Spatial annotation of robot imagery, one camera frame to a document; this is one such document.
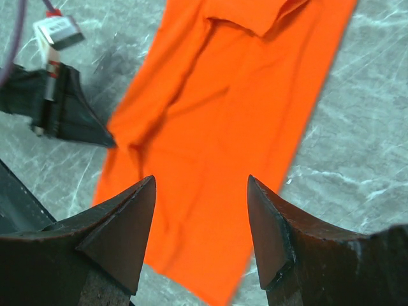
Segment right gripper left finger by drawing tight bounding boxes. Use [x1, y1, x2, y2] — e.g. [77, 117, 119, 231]
[1, 176, 156, 305]

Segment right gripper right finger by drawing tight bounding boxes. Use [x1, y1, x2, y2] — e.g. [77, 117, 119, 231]
[247, 177, 407, 305]

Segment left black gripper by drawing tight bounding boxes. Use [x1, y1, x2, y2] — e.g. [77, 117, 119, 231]
[1, 63, 116, 148]

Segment orange t-shirt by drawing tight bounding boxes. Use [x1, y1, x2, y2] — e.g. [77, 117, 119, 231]
[94, 1, 356, 305]

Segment black base crossbar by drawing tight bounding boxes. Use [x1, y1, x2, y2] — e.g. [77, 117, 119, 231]
[0, 162, 56, 235]

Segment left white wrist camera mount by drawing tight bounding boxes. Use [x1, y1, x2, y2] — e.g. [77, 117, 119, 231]
[33, 8, 85, 78]

